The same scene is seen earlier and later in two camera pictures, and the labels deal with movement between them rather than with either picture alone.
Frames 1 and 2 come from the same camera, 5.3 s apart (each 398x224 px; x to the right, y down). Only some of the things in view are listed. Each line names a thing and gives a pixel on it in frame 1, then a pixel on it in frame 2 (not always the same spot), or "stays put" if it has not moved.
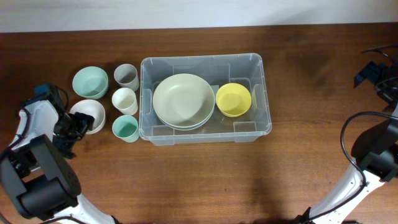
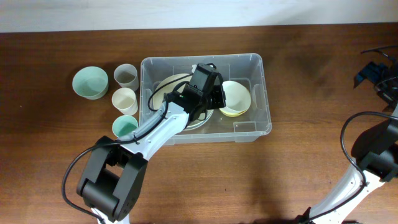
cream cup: (124, 99) stays put
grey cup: (126, 76) stays put
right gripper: (370, 72) stays put
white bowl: (92, 108) → (237, 99)
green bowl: (90, 82) stays put
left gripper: (66, 145) → (222, 97)
